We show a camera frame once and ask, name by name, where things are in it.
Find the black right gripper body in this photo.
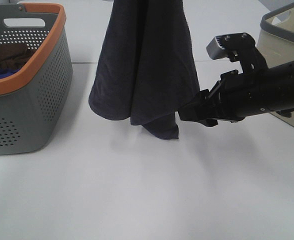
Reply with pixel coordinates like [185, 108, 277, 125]
[178, 70, 270, 127]

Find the dark navy towel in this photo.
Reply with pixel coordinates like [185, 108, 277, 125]
[88, 0, 200, 140]

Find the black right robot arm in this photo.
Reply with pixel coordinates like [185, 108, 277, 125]
[178, 61, 294, 127]

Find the brown towel in basket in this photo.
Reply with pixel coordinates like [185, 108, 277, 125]
[0, 43, 37, 70]

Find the beige fabric bin grey rim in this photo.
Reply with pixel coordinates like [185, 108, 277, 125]
[257, 2, 294, 127]

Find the grey basket with orange rim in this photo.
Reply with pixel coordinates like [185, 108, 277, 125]
[0, 2, 73, 155]

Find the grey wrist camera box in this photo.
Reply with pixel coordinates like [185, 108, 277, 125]
[206, 32, 256, 60]

